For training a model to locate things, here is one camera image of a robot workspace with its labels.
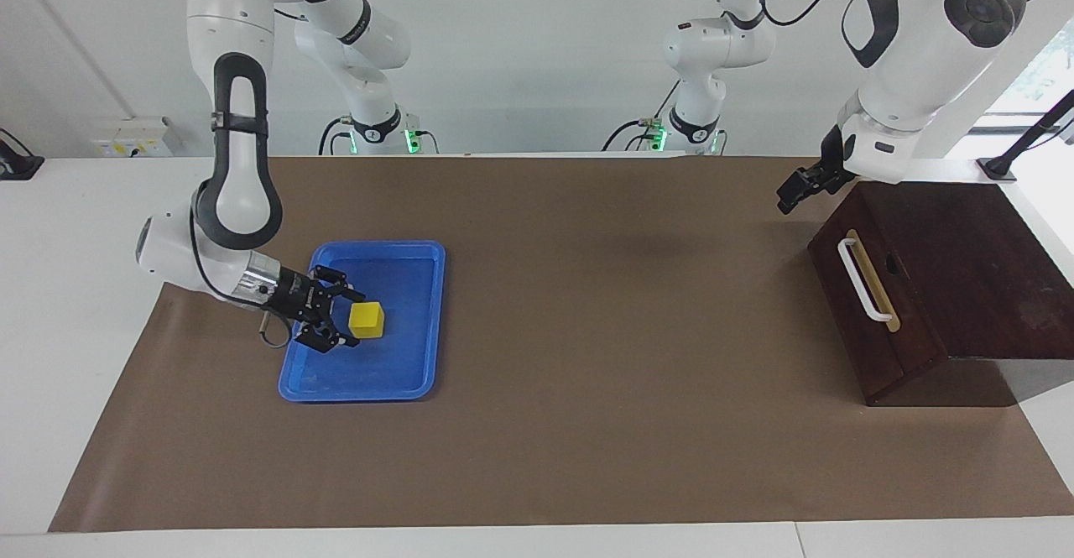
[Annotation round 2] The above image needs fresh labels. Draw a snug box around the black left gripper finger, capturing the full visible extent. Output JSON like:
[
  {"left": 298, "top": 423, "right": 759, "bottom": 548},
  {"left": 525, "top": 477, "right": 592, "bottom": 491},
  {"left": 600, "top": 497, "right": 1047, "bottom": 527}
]
[
  {"left": 775, "top": 172, "right": 819, "bottom": 216},
  {"left": 801, "top": 165, "right": 842, "bottom": 200}
]

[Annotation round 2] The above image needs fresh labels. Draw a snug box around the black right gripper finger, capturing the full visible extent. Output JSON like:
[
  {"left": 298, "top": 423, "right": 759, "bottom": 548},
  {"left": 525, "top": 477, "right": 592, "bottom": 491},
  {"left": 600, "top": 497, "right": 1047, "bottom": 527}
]
[
  {"left": 292, "top": 321, "right": 362, "bottom": 354},
  {"left": 310, "top": 265, "right": 368, "bottom": 304}
]

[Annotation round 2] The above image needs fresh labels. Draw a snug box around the yellow cube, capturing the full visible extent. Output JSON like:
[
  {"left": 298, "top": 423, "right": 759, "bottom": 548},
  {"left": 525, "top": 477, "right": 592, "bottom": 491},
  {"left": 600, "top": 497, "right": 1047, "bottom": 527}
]
[{"left": 348, "top": 300, "right": 387, "bottom": 341}]

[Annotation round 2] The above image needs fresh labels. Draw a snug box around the white drawer handle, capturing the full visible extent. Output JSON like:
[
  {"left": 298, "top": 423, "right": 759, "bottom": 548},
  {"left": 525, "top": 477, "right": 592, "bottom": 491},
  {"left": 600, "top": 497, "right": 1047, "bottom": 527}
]
[{"left": 837, "top": 237, "right": 895, "bottom": 325}]

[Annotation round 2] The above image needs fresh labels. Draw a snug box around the wooden drawer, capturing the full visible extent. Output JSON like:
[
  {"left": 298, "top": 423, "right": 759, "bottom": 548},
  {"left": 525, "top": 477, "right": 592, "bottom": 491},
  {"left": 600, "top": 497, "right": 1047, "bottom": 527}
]
[{"left": 825, "top": 182, "right": 950, "bottom": 376}]

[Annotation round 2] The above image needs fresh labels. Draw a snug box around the blue plastic tray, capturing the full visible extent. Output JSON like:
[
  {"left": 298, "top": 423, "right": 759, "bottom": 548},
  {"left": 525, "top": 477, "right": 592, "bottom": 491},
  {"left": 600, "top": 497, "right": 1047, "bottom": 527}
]
[{"left": 277, "top": 240, "right": 446, "bottom": 404}]

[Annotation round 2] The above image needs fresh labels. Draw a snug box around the dark wooden cabinet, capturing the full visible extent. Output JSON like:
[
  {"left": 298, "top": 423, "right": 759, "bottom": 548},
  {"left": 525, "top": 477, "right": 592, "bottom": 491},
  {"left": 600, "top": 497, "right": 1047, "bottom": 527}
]
[{"left": 806, "top": 179, "right": 1074, "bottom": 409}]

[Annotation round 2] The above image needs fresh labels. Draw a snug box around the brown table mat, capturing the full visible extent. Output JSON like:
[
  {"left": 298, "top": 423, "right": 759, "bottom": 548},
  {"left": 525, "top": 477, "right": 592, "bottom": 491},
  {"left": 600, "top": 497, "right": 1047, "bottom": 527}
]
[{"left": 48, "top": 154, "right": 1074, "bottom": 534}]

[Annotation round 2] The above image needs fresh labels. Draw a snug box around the black base cable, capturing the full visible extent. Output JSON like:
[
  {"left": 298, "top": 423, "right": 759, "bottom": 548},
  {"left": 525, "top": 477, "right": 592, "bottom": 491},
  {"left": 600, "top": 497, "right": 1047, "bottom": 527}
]
[
  {"left": 317, "top": 116, "right": 357, "bottom": 157},
  {"left": 601, "top": 80, "right": 682, "bottom": 153}
]

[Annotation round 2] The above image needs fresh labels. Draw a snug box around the white wall power outlet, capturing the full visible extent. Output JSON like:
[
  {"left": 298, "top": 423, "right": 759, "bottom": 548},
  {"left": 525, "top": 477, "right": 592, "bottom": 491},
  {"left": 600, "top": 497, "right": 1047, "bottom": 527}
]
[{"left": 90, "top": 117, "right": 174, "bottom": 159}]

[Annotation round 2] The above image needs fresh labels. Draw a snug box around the black clamp mount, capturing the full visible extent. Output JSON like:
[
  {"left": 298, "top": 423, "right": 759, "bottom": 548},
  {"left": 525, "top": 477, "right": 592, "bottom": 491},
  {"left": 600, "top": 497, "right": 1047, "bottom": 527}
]
[{"left": 0, "top": 128, "right": 45, "bottom": 182}]

